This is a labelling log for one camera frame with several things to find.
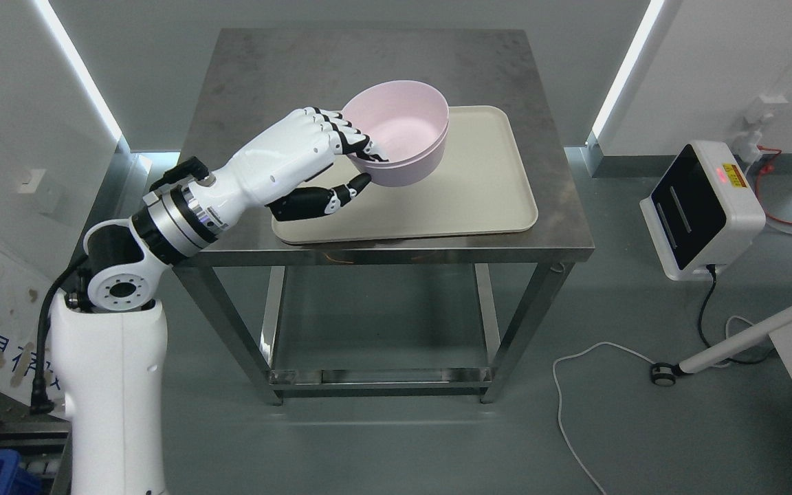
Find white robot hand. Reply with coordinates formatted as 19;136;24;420
203;107;390;223

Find pink bowl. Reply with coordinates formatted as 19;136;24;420
342;80;450;167
348;127;449;188

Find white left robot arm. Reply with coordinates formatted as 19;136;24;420
40;107;388;494

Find beige plastic tray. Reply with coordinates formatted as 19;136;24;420
270;104;538;245

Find stainless steel table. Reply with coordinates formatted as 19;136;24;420
174;29;595;406

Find white black box device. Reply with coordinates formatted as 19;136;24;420
640;140;766;282

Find white stand leg with caster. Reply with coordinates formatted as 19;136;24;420
648;306;792;386

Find white floor cable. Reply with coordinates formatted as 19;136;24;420
551;317;775;495

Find black power cable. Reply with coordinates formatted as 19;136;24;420
697;265;778;367

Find white wall socket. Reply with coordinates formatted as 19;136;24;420
732;93;788;165

